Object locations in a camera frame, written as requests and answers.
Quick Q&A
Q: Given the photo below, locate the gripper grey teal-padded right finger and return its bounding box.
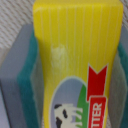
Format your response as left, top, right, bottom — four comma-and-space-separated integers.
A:
109, 27, 128, 128

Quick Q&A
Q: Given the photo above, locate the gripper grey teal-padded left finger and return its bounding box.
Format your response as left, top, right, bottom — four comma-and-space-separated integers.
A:
0, 24, 43, 128

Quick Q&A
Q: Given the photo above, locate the yellow toy butter box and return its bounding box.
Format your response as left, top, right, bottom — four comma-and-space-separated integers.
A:
33, 0, 123, 128

